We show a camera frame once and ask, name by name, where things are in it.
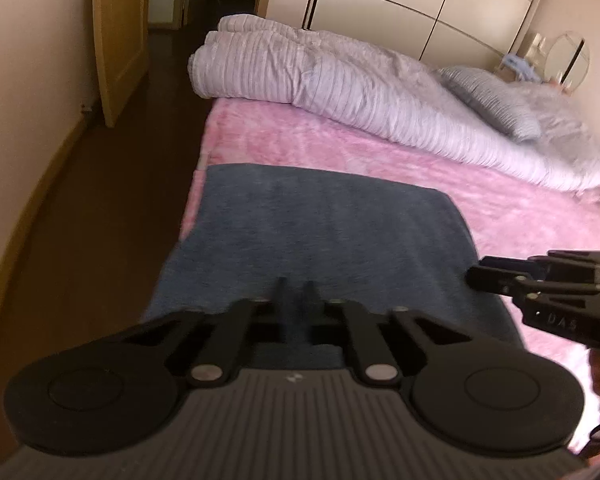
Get wooden bedroom door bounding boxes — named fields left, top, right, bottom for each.
left=92, top=0, right=149, bottom=128

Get blue denim jeans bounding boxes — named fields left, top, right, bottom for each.
left=144, top=164, right=521, bottom=346

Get round vanity mirror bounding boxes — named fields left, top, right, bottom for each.
left=543, top=32, right=591, bottom=92

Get blue item on nightstand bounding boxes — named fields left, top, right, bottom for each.
left=501, top=53, right=543, bottom=84

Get lilac striped quilt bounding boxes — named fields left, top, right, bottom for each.
left=187, top=14, right=600, bottom=191

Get cream sliding wardrobe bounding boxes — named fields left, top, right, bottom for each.
left=258, top=0, right=540, bottom=70

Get pink floral fleece blanket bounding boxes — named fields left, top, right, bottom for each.
left=178, top=96, right=600, bottom=453

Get grey striped pillow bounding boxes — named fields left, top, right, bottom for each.
left=437, top=66, right=542, bottom=142

